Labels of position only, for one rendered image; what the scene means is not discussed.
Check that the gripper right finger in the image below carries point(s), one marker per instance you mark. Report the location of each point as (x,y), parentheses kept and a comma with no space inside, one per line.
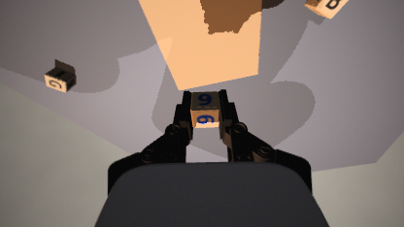
(246,147)

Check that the orange flat mat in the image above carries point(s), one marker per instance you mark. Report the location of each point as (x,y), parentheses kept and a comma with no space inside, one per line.
(206,41)

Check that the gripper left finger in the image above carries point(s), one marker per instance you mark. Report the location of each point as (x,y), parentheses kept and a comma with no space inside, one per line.
(169,148)

